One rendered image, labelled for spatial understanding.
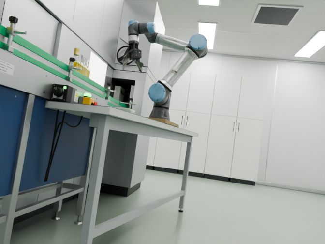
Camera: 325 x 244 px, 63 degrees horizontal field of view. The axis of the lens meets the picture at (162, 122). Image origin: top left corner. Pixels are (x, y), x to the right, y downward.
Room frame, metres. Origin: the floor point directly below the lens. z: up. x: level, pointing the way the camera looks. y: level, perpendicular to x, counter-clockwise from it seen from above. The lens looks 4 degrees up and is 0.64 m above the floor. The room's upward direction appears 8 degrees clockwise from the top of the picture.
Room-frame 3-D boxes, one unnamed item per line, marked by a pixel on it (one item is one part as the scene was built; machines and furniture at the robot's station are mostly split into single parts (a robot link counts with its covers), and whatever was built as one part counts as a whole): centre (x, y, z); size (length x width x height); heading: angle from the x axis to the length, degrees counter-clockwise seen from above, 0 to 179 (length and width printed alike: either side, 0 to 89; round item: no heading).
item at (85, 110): (2.15, 0.64, 0.73); 1.58 x 1.52 x 0.04; 158
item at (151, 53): (3.20, 0.37, 1.69); 0.70 x 0.37 x 0.89; 171
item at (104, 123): (1.90, 0.01, 0.36); 1.51 x 0.09 x 0.71; 158
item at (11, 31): (0.96, 0.57, 0.94); 0.07 x 0.04 x 0.13; 81
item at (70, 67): (1.41, 0.50, 0.94); 0.07 x 0.04 x 0.13; 81
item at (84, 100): (1.58, 0.46, 0.79); 0.07 x 0.07 x 0.07; 81
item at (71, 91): (1.30, 0.50, 0.79); 0.08 x 0.08 x 0.08; 81
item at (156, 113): (1.91, 0.02, 0.82); 0.15 x 0.15 x 0.10
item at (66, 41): (2.19, 0.70, 1.15); 0.90 x 0.03 x 0.34; 171
